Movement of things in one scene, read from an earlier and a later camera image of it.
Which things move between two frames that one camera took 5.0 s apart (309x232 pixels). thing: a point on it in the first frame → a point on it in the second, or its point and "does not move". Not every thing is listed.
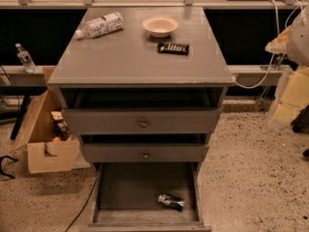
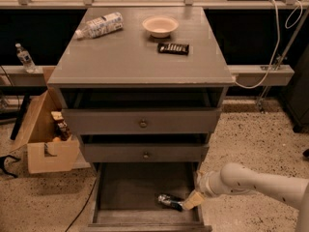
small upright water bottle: [25, 58] does not move
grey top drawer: [143, 121] does not move
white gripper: [299, 47] → [203, 183]
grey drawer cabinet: [145, 100] does not move
